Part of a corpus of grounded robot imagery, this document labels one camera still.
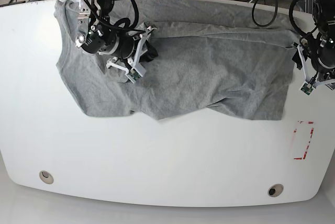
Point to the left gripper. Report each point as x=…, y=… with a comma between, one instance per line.
x=319, y=69

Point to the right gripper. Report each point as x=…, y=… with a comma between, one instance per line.
x=129, y=51

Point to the grey t-shirt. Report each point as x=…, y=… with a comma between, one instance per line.
x=209, y=55

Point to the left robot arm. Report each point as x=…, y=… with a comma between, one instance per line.
x=315, y=51

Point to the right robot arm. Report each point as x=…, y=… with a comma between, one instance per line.
x=95, y=31

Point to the red tape rectangle marking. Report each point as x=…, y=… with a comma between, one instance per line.
x=301, y=138

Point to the right table grommet hole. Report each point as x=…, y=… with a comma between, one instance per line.
x=275, y=190

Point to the table grommet hole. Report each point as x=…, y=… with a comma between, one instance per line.
x=275, y=190
x=46, y=177

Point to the left table grommet hole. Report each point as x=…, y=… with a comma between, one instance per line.
x=46, y=177

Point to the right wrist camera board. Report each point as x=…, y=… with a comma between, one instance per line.
x=133, y=75

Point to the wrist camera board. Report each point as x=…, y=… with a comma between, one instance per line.
x=307, y=88
x=133, y=75

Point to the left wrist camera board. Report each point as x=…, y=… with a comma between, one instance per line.
x=307, y=88

